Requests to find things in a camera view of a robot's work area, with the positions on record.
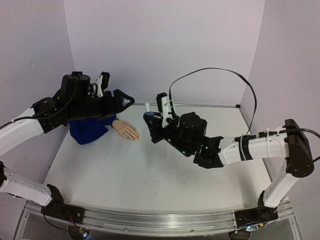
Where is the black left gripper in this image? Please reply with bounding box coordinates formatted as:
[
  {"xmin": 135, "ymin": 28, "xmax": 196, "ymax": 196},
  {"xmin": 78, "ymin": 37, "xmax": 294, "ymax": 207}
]
[{"xmin": 69, "ymin": 88, "xmax": 137, "ymax": 121}]

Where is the white nail polish cap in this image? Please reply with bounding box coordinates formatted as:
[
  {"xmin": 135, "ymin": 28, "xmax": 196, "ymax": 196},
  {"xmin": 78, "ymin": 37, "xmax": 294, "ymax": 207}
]
[{"xmin": 144, "ymin": 102, "xmax": 151, "ymax": 113}]

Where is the blue nail polish bottle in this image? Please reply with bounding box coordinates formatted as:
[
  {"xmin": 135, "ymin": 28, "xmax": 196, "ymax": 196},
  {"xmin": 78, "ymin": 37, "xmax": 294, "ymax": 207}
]
[{"xmin": 144, "ymin": 111, "xmax": 155, "ymax": 117}]

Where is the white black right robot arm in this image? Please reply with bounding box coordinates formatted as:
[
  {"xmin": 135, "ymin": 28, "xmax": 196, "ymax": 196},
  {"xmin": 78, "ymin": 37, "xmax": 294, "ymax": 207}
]
[{"xmin": 143, "ymin": 111, "xmax": 315, "ymax": 208}]

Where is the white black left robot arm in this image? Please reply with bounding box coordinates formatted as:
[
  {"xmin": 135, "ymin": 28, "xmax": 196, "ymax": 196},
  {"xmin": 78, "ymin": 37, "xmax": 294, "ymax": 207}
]
[{"xmin": 0, "ymin": 71, "xmax": 135, "ymax": 155}]

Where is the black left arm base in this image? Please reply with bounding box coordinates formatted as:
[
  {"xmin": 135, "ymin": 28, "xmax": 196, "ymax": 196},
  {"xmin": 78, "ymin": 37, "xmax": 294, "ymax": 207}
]
[{"xmin": 41, "ymin": 183, "xmax": 85, "ymax": 225}]

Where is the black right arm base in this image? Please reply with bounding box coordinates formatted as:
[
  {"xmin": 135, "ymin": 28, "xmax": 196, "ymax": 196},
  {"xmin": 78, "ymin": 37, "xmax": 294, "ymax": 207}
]
[{"xmin": 234, "ymin": 191, "xmax": 279, "ymax": 229}]

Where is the mannequin hand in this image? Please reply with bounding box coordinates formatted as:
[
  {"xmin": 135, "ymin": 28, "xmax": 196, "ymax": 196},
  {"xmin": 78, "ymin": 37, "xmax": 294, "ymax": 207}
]
[{"xmin": 112, "ymin": 119, "xmax": 140, "ymax": 142}]

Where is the blue white red jacket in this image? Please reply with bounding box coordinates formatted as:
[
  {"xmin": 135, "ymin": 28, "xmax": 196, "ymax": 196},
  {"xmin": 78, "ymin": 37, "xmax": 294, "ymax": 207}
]
[{"xmin": 68, "ymin": 115, "xmax": 117, "ymax": 145}]

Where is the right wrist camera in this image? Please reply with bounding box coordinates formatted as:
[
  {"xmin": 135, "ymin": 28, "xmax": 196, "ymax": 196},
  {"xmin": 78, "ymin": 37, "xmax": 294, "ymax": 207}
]
[{"xmin": 156, "ymin": 92, "xmax": 179, "ymax": 128}]

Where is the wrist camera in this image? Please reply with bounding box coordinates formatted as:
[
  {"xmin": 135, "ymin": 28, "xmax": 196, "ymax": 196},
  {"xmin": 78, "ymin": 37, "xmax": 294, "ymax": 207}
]
[
  {"xmin": 156, "ymin": 92, "xmax": 179, "ymax": 128},
  {"xmin": 94, "ymin": 71, "xmax": 110, "ymax": 97}
]

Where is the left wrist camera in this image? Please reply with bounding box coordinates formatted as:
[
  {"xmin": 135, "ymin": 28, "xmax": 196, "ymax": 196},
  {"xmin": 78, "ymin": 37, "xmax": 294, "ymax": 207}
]
[{"xmin": 94, "ymin": 71, "xmax": 110, "ymax": 97}]

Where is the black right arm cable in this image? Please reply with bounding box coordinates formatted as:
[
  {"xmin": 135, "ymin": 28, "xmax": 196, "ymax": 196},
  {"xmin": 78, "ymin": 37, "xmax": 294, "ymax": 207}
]
[{"xmin": 168, "ymin": 67, "xmax": 258, "ymax": 137}]

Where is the aluminium table front rail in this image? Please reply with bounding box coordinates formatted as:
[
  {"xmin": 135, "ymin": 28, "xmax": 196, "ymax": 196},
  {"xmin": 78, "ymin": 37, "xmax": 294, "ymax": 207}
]
[{"xmin": 23, "ymin": 197, "xmax": 295, "ymax": 232}]

